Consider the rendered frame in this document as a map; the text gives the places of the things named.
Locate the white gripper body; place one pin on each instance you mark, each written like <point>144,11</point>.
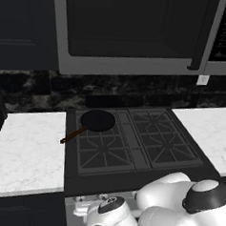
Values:
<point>81,210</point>

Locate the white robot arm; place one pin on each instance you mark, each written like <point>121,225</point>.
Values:
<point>168,214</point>

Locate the silver stove knob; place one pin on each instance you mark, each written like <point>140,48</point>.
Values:
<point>80,199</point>

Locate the black gas stove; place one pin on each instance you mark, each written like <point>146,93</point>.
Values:
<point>132,180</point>

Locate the dark base cupboard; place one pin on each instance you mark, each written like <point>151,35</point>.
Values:
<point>22,212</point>

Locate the grey microwave door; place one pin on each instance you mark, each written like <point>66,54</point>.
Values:
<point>121,65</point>

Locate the grey microwave oven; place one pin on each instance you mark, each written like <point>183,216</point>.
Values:
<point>127,66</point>

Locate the white wall socket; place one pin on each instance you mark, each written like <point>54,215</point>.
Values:
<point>203,80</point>

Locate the dark wall cupboard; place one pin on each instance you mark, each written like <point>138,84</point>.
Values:
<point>25,22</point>

